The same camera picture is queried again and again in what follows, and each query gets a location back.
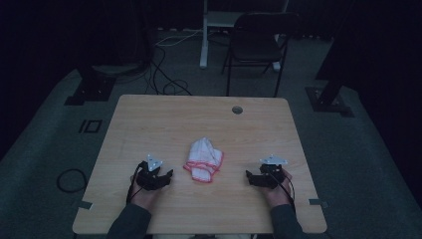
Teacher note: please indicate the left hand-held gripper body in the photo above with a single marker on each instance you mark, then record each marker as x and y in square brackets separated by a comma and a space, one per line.
[150, 177]

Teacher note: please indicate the black folding chair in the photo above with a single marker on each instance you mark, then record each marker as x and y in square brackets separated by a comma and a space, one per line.
[255, 45]

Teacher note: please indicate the person's right hand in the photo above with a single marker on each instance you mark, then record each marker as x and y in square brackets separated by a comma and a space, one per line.
[278, 195]

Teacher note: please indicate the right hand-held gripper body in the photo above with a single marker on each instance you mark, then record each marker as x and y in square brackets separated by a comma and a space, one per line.
[272, 176]

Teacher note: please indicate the grey tape strip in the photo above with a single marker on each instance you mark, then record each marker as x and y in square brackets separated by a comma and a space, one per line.
[316, 201]
[84, 204]

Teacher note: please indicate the grey round floor base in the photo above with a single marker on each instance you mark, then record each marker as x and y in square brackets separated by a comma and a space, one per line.
[116, 68]

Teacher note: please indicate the grey round table grommet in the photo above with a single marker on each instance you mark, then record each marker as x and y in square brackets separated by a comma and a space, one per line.
[237, 110]

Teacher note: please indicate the white cloth with red edge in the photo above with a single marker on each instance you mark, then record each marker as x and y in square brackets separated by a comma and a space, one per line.
[204, 161]

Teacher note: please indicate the black stand with base plate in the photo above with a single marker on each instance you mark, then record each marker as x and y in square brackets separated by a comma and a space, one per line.
[94, 88]
[328, 99]

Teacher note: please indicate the person's left hand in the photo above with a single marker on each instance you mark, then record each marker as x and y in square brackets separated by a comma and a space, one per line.
[143, 197]

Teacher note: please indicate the white desk frame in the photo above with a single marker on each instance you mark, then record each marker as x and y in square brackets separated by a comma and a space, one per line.
[204, 40]

